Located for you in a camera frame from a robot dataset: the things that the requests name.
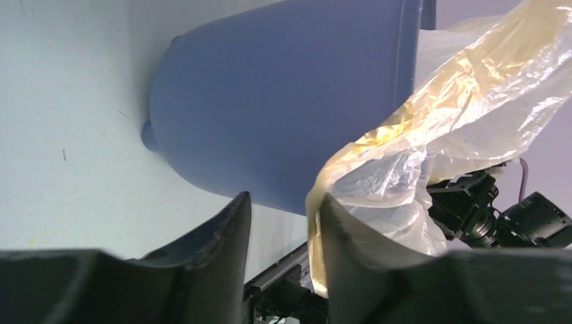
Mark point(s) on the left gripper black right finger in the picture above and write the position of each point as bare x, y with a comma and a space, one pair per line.
372, 279

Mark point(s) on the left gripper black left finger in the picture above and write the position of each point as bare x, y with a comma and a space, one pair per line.
197, 278

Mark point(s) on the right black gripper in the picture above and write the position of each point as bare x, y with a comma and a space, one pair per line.
462, 209

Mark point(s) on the translucent white yellow trash bag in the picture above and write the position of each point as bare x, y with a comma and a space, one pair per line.
486, 88

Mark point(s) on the blue plastic trash bin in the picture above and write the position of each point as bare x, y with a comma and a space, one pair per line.
260, 100

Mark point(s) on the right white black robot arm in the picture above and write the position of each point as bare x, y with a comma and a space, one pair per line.
532, 222

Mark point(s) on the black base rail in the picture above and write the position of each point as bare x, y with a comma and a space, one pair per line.
284, 293

